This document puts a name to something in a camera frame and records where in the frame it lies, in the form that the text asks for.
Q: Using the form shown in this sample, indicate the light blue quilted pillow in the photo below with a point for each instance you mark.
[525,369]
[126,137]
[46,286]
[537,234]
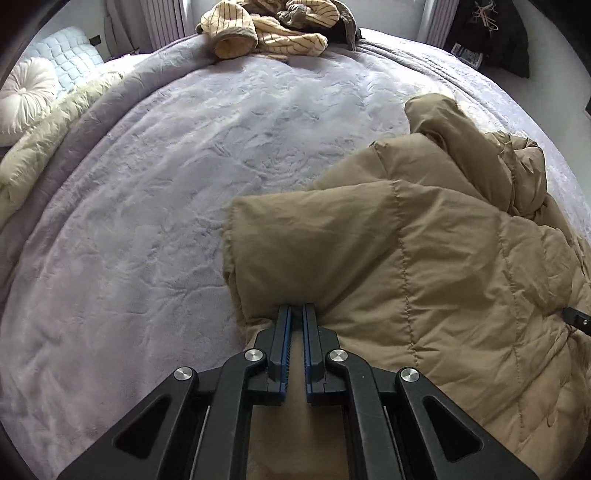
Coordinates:
[69,55]

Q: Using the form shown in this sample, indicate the white round pillow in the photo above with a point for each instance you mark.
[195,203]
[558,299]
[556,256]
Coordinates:
[25,97]

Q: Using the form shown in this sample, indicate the dark olive garment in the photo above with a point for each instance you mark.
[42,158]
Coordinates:
[344,27]

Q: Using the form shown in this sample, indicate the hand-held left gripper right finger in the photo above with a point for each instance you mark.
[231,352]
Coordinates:
[306,350]

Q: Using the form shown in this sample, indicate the lavender embossed bedspread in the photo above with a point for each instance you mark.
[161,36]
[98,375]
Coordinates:
[184,184]

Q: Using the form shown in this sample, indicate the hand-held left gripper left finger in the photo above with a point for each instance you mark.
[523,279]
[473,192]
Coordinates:
[288,350]

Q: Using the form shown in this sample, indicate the tan puffer jacket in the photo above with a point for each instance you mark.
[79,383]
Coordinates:
[415,258]

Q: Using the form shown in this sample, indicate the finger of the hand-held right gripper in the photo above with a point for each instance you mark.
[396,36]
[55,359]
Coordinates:
[577,317]

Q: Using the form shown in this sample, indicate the cream duvet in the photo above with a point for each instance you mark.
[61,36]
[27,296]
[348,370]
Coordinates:
[27,152]

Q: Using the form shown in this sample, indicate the beige striped sweater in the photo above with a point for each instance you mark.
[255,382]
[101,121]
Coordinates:
[286,41]

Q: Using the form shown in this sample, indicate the grey pleated curtain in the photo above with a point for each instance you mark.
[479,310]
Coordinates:
[436,21]
[161,23]

